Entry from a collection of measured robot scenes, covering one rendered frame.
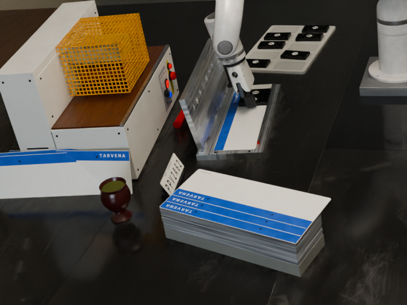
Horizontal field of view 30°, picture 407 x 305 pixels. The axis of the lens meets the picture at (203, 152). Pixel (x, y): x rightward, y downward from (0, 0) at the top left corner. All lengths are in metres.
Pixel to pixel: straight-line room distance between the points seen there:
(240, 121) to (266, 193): 0.55
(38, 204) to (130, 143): 0.33
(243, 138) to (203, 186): 0.38
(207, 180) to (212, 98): 0.50
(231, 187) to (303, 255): 0.29
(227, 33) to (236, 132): 0.32
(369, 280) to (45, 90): 1.07
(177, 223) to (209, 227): 0.10
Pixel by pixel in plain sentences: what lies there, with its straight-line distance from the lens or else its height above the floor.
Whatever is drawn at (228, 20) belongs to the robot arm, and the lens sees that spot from 2.28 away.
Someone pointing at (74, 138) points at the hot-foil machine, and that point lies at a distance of 2.26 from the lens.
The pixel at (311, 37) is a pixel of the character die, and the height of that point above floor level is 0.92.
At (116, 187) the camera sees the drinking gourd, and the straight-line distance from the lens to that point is 2.08.
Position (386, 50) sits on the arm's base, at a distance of 2.54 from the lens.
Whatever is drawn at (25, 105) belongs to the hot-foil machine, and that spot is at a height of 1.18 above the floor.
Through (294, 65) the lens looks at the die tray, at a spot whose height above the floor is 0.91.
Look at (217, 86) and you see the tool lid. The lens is 2.53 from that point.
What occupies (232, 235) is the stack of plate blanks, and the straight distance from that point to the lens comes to 1.86.
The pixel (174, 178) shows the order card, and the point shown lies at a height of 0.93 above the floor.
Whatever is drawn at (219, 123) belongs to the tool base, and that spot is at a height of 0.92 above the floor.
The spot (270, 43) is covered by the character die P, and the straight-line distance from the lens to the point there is 2.95.
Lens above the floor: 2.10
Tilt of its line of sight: 31 degrees down
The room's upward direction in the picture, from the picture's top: 11 degrees counter-clockwise
